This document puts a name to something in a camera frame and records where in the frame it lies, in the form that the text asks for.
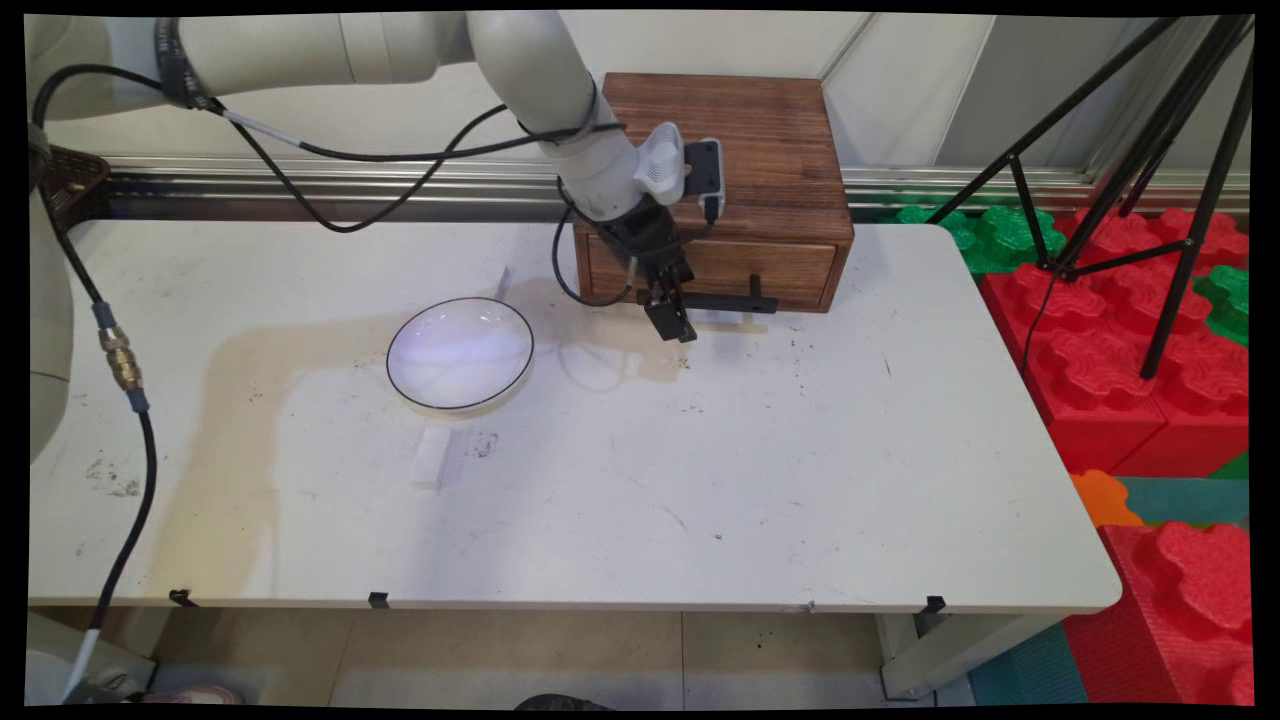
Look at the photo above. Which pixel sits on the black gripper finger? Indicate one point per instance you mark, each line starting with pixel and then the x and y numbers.
pixel 668 320
pixel 682 280

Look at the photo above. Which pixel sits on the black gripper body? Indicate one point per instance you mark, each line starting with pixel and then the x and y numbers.
pixel 650 245

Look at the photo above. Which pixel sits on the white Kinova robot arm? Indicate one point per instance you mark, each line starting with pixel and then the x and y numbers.
pixel 520 70

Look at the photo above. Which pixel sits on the brown wooden drawer cabinet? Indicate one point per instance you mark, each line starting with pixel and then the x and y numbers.
pixel 720 130

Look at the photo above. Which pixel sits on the small white rectangular block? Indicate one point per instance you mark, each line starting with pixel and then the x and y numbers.
pixel 430 460
pixel 503 283

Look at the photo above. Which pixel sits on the white plate with black rim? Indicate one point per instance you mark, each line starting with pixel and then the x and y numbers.
pixel 460 355

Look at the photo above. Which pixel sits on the green foam building block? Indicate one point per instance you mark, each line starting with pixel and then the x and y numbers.
pixel 1230 300
pixel 1238 468
pixel 1000 235

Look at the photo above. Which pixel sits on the dark shoe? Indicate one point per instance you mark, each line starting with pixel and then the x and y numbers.
pixel 560 702

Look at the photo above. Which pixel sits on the red foam building block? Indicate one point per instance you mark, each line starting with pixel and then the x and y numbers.
pixel 1080 380
pixel 1180 600

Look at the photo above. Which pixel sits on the white table leg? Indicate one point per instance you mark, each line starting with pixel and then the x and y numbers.
pixel 50 640
pixel 930 655

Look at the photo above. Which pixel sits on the orange foam piece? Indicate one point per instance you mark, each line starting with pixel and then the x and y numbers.
pixel 1100 500

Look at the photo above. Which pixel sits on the teal foam mat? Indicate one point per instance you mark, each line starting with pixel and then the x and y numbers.
pixel 1030 670
pixel 1190 500

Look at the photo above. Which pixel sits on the black tripod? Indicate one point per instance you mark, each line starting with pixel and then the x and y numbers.
pixel 1160 118

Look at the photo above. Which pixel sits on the dark brown wicker basket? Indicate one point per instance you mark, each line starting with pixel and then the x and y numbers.
pixel 75 180

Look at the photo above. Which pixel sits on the pink shoe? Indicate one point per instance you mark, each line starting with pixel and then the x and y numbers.
pixel 195 696

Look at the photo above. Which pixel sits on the white vented wrist mount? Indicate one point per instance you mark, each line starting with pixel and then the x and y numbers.
pixel 660 165

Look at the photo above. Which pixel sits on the black and white wrist camera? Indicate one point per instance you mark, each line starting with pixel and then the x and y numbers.
pixel 703 170

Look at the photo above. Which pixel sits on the aluminium wall rail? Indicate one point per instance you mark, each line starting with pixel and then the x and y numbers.
pixel 900 185

